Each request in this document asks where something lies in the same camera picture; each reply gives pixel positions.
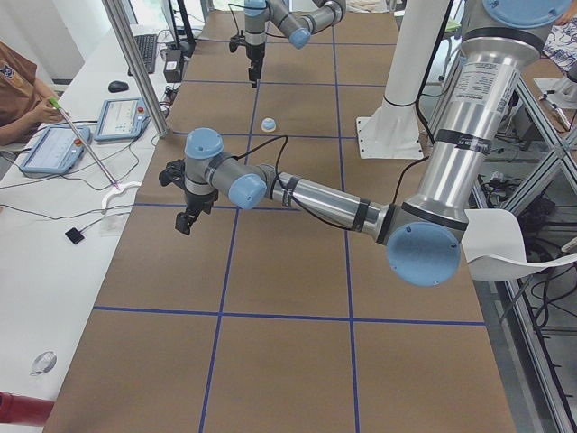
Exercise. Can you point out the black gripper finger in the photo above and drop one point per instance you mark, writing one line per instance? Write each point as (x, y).
(184, 221)
(254, 72)

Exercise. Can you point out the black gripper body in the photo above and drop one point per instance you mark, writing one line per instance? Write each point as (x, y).
(200, 199)
(254, 53)

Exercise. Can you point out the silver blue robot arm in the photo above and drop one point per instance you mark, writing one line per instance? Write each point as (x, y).
(422, 233)
(298, 29)

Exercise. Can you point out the black power adapter box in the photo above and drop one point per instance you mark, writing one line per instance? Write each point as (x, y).
(173, 67)

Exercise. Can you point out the small black square pad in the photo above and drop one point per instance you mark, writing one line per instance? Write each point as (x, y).
(74, 235)

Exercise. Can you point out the black keyboard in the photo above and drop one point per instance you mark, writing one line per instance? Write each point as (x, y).
(147, 46)

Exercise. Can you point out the right teach pendant tablet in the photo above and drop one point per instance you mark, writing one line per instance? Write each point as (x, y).
(121, 119)

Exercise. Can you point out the teach pendant tablet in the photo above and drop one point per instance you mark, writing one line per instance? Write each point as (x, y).
(57, 150)
(121, 119)

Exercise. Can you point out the black computer mouse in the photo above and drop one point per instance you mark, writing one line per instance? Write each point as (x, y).
(117, 86)

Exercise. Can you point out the left teach pendant tablet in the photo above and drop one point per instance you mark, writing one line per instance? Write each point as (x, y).
(57, 150)

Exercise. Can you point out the pink grabber stick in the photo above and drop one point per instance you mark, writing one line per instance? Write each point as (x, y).
(54, 102)

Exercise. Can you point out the clear tape roll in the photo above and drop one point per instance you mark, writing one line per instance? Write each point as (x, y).
(43, 363)

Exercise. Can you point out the person in brown shirt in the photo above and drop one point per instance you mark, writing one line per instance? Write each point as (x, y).
(25, 99)

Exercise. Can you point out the red cylinder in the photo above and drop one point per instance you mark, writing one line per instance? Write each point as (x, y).
(24, 410)

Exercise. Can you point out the white plastic chair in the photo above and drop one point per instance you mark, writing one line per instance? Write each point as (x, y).
(494, 248)

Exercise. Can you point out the aluminium frame post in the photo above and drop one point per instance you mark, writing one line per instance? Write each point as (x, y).
(123, 32)

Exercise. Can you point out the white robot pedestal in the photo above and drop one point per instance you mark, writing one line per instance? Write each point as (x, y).
(391, 132)

